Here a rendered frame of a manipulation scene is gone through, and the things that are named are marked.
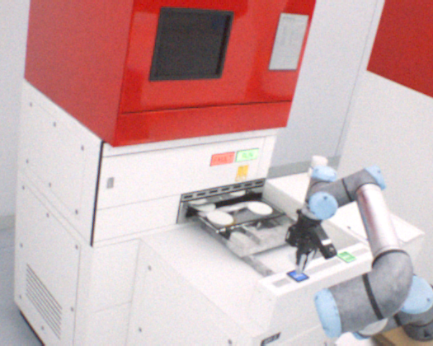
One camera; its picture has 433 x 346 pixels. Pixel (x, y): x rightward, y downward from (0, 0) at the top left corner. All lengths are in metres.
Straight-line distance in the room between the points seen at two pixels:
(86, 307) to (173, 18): 1.11
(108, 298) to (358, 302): 1.19
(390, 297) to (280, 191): 1.21
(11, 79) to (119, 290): 1.54
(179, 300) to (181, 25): 0.93
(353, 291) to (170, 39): 0.97
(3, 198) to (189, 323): 1.88
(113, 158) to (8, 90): 1.52
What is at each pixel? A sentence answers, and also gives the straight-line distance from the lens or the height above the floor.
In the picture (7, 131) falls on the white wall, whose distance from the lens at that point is 3.44.
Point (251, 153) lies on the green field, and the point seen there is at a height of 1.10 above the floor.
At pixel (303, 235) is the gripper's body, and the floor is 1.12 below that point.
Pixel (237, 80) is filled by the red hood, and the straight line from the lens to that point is 2.07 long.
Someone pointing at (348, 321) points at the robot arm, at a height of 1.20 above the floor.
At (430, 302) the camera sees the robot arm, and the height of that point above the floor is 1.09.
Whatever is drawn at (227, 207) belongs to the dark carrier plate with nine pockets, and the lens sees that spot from 2.32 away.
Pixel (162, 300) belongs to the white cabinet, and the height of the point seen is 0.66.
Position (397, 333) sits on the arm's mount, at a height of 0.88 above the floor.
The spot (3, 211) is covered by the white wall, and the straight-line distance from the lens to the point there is 3.67.
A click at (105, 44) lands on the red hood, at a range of 1.85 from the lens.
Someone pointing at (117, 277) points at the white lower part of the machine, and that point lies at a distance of 2.21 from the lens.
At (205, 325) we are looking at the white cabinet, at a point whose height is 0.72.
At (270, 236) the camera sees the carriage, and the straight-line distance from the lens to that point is 2.23.
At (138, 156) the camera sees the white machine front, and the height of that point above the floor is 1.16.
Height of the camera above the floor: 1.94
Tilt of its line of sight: 24 degrees down
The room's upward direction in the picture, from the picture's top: 12 degrees clockwise
